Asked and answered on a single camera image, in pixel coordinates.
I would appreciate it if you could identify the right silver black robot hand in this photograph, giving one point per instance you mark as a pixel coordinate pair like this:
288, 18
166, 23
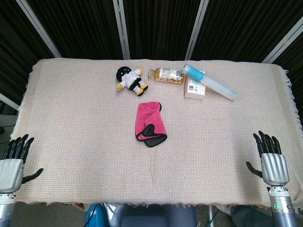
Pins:
274, 168

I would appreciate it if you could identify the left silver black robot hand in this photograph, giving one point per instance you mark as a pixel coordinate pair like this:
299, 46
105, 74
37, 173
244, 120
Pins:
10, 172

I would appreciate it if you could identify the pink and black cloth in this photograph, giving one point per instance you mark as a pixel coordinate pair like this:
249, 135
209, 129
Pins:
149, 116

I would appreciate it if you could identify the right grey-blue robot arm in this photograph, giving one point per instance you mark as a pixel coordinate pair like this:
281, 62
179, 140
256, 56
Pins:
282, 210

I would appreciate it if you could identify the grey metal table leg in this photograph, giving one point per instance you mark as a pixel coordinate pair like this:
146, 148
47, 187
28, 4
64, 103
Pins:
210, 216

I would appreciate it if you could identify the beige woven tablecloth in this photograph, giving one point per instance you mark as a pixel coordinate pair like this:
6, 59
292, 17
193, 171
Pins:
71, 118

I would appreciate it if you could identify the bright blue plastic object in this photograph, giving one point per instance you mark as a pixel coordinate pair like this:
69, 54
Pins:
93, 217

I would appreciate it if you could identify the clear tube with blue label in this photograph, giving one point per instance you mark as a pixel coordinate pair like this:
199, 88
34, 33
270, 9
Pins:
213, 82

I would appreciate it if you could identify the beige cardboard carton box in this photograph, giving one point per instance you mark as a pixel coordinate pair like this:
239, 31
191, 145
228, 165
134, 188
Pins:
194, 91

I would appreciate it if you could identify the dark blue padded chair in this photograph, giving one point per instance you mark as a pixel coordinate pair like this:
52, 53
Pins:
154, 217

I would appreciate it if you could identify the amber tea plastic bottle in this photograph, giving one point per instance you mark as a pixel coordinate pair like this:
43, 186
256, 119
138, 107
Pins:
168, 75

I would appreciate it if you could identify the black white plush penguin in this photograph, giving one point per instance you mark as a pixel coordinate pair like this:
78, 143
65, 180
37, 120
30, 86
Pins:
130, 79

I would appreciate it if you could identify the white partition frame post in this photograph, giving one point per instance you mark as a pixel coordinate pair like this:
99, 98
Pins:
122, 28
39, 27
8, 100
284, 43
196, 30

